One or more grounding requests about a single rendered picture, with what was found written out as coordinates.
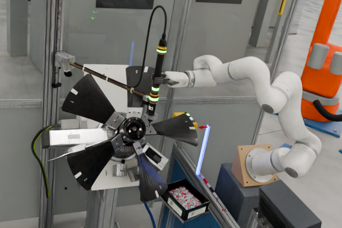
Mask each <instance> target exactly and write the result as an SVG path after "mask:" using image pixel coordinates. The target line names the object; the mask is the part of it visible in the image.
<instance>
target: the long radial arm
mask: <svg viewBox="0 0 342 228"><path fill-rule="evenodd" d="M107 129H108V128H94V129H71V130H50V131H49V133H50V146H49V147H48V149H50V148H66V147H74V146H77V145H80V144H83V143H85V145H88V144H93V143H96V142H98V141H101V140H105V139H108V138H107Z"/></svg>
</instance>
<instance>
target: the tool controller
mask: <svg viewBox="0 0 342 228"><path fill-rule="evenodd" d="M257 222H258V224H262V225H263V226H262V228H321V225H322V221H321V220H320V219H319V218H318V217H317V216H316V215H315V214H314V212H313V211H312V210H311V209H310V208H309V207H308V206H307V205H306V204H305V203H304V202H303V201H302V200H301V199H300V198H299V197H298V196H297V195H296V194H295V193H294V192H293V191H292V190H291V189H290V188H289V187H288V186H287V185H286V184H285V183H284V182H283V181H282V180H277V181H274V182H272V183H269V184H266V185H263V186H260V187H259V204H258V219H257Z"/></svg>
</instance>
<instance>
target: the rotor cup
mask: <svg viewBox="0 0 342 228"><path fill-rule="evenodd" d="M123 122H124V123H123ZM123 122H122V123H121V124H120V126H119V127H118V128H117V129H116V130H115V129H114V136H116V135H117V134H118V133H120V135H121V137H122V140H123V143H124V144H123V146H125V147H131V146H133V145H132V143H135V142H137V141H139V140H140V139H142V138H143V137H144V135H145V133H146V125H145V123H144V121H143V120H142V119H140V118H138V117H130V118H128V119H124V121H123ZM133 127H136V128H137V130H136V131H134V130H133ZM124 136H126V137H125V138H123V137H124Z"/></svg>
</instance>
